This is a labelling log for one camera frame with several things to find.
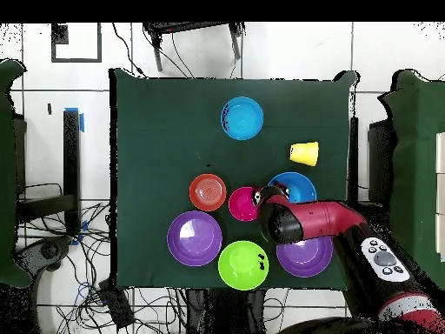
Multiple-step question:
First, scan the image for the green plastic bowl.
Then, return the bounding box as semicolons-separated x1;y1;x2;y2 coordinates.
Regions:
217;240;269;291

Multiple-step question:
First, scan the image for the black square frame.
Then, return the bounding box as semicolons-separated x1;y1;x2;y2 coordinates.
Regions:
50;22;103;64

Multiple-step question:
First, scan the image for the yellow plastic cup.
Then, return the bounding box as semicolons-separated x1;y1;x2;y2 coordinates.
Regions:
289;141;320;167

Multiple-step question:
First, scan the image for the pink plastic bowl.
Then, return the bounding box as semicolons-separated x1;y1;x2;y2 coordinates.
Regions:
228;186;261;223

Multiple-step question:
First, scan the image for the orange plastic bowl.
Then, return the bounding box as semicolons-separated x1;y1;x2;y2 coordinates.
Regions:
189;173;228;212

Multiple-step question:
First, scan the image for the large blue plastic bowl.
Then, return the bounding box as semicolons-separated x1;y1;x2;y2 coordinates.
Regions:
267;171;318;204

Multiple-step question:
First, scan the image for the black floor cable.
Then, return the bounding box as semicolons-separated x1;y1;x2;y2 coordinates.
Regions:
111;22;148;78

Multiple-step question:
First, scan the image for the green covered side table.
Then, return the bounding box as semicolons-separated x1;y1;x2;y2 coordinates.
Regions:
0;58;32;290
378;69;445;291

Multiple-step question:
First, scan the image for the black cabinet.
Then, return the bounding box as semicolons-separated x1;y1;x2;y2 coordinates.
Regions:
368;119;395;204

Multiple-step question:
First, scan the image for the purple plastic bowl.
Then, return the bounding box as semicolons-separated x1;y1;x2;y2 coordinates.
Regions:
276;234;334;278
166;210;223;268

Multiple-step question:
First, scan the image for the blue tape piece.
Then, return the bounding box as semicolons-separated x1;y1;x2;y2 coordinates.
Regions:
70;220;89;246
63;107;85;133

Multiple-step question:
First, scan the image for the dark green table cloth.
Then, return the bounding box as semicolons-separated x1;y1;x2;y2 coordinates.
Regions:
109;68;359;290

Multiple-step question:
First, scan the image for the bundle of floor cables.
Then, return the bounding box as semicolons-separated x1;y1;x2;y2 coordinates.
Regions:
17;182;189;334

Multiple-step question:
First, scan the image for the black bench frame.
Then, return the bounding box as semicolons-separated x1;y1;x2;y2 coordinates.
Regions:
15;109;82;236

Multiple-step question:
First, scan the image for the grey office chair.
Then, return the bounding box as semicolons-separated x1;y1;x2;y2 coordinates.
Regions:
17;236;74;272

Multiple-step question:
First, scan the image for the small blue plastic bowl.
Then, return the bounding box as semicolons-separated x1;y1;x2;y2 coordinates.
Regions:
220;96;264;141

